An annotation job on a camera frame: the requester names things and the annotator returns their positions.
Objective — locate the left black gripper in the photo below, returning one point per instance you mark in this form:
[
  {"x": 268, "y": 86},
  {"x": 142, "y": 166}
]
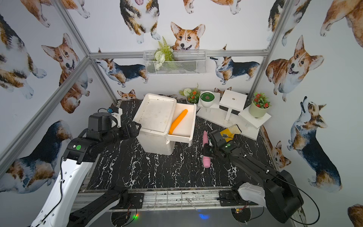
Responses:
[{"x": 132, "y": 129}]

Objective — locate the green fern with white flower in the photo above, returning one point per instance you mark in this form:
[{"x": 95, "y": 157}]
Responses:
[{"x": 163, "y": 54}]

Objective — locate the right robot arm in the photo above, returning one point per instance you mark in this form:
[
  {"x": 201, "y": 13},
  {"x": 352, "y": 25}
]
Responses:
[{"x": 276, "y": 190}]

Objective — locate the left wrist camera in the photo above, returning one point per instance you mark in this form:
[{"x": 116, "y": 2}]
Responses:
[{"x": 116, "y": 110}]

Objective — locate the white wire wall basket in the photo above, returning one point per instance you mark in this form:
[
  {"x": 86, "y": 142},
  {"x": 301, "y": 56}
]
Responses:
[{"x": 186, "y": 62}]

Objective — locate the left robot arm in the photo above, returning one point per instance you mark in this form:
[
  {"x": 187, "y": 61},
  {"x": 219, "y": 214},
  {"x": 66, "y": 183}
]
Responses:
[{"x": 103, "y": 129}]

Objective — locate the white cup green inside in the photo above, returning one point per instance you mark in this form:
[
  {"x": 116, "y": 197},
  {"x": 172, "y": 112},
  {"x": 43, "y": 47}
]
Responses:
[{"x": 206, "y": 99}]

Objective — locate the white three-drawer cabinet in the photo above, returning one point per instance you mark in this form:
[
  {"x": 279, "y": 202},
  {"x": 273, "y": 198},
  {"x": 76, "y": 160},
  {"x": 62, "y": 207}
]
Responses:
[{"x": 156, "y": 114}]

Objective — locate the potted plant red white flowers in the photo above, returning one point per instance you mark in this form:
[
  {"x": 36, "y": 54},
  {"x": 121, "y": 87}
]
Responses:
[{"x": 192, "y": 94}]

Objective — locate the green pot red flowers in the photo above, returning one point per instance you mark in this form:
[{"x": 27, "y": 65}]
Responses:
[{"x": 259, "y": 105}]

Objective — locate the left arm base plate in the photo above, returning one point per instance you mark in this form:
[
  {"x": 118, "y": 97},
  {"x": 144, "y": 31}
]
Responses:
[{"x": 135, "y": 200}]

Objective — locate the pink toy microphone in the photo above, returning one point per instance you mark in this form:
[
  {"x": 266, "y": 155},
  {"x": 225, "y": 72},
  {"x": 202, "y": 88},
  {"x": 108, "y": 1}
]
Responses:
[{"x": 206, "y": 160}]

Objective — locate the white tiered display stand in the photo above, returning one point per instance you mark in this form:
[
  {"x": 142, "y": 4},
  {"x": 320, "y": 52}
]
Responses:
[{"x": 229, "y": 109}]

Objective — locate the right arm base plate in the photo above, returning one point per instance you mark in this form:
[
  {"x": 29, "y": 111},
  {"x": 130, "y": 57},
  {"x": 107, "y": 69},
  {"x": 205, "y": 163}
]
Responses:
[{"x": 232, "y": 198}]

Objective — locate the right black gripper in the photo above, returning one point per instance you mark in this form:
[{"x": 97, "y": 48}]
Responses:
[{"x": 205, "y": 150}]

